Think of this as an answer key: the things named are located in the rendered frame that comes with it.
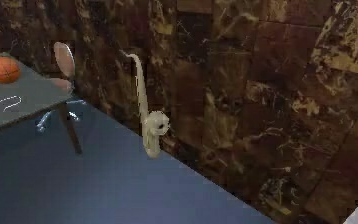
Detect orange basketball alarm clock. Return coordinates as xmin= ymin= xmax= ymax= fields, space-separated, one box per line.
xmin=0 ymin=55 xmax=22 ymax=85

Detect white wire glasses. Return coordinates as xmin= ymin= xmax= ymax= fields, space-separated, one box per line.
xmin=0 ymin=95 xmax=23 ymax=113

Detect grey table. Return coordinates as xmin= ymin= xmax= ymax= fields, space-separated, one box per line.
xmin=0 ymin=52 xmax=84 ymax=156

